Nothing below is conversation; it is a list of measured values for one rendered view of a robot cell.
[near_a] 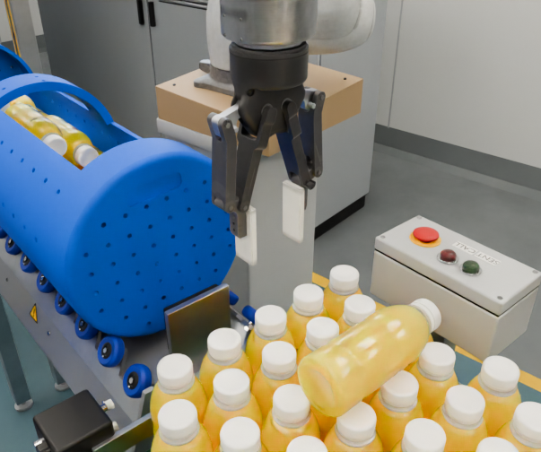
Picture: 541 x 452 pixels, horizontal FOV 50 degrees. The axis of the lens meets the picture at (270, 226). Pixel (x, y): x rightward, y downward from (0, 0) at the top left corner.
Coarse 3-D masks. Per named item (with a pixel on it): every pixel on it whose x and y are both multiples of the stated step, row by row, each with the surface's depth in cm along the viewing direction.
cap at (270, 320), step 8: (256, 312) 72; (264, 312) 72; (272, 312) 72; (280, 312) 72; (256, 320) 71; (264, 320) 70; (272, 320) 71; (280, 320) 70; (264, 328) 70; (272, 328) 70; (280, 328) 71
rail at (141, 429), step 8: (144, 416) 70; (136, 424) 69; (144, 424) 70; (152, 424) 71; (120, 432) 68; (128, 432) 69; (136, 432) 70; (144, 432) 71; (152, 432) 72; (112, 440) 68; (120, 440) 68; (128, 440) 69; (136, 440) 70; (96, 448) 66; (104, 448) 67; (112, 448) 68; (120, 448) 69
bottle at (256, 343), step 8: (256, 328) 72; (256, 336) 72; (264, 336) 71; (272, 336) 71; (280, 336) 71; (288, 336) 72; (248, 344) 73; (256, 344) 72; (264, 344) 71; (248, 352) 73; (256, 352) 72; (256, 360) 72; (256, 368) 72
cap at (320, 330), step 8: (312, 320) 70; (320, 320) 71; (328, 320) 70; (312, 328) 69; (320, 328) 69; (328, 328) 69; (336, 328) 69; (312, 336) 68; (320, 336) 68; (328, 336) 68; (312, 344) 69; (320, 344) 68
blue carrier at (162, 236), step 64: (0, 64) 139; (0, 128) 92; (0, 192) 87; (64, 192) 75; (128, 192) 74; (192, 192) 81; (64, 256) 72; (128, 256) 78; (192, 256) 85; (128, 320) 82
